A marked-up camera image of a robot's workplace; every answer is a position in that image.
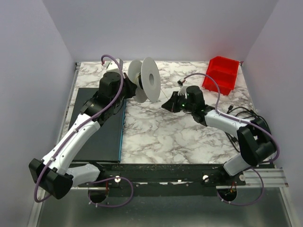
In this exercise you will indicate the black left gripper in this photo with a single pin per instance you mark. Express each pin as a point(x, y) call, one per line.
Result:
point(130, 87)

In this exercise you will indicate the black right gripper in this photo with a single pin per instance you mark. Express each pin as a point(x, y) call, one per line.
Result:
point(176, 102)

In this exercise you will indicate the white perforated cable spool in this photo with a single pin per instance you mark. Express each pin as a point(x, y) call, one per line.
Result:
point(145, 75)

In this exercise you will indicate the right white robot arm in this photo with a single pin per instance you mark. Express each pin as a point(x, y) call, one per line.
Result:
point(253, 136)

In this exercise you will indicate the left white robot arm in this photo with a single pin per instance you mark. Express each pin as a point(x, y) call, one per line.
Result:
point(53, 173)

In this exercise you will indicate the dark grey flat box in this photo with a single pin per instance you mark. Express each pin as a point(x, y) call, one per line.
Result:
point(105, 145)

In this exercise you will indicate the red plastic bin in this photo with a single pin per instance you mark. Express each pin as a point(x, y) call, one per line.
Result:
point(224, 71)

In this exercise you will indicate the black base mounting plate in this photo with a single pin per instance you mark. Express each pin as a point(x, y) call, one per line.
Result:
point(159, 180)

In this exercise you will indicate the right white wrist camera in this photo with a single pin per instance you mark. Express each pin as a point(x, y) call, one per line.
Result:
point(183, 89)

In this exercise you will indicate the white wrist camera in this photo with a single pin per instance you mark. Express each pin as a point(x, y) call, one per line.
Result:
point(183, 89)
point(111, 66)

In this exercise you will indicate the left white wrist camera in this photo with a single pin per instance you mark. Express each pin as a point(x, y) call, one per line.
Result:
point(111, 66)

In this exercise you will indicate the aluminium frame rail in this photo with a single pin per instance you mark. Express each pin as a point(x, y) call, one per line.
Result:
point(151, 136)

